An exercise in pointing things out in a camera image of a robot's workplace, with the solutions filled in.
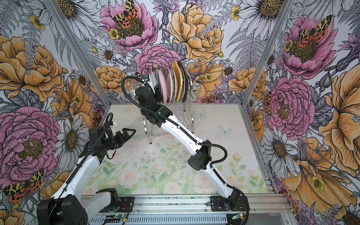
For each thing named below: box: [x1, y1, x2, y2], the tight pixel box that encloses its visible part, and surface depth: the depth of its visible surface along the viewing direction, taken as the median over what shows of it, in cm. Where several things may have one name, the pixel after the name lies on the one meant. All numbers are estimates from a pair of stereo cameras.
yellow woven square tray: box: [171, 61, 183, 103], surface depth 77 cm
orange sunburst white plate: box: [180, 65, 186, 102], surface depth 76 cm
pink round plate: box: [157, 68, 168, 105], surface depth 74 cm
